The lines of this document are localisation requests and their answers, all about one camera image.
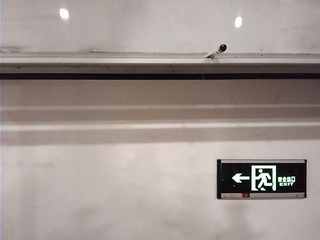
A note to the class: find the white marker with black cap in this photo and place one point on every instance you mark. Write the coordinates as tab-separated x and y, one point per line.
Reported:
213	54

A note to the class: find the aluminium whiteboard tray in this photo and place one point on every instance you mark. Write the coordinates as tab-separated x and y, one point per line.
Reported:
100	65

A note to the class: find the white whiteboard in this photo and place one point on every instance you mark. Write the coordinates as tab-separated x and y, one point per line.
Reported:
140	27

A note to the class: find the black green exit sign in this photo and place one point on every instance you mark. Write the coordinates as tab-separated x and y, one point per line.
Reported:
262	178

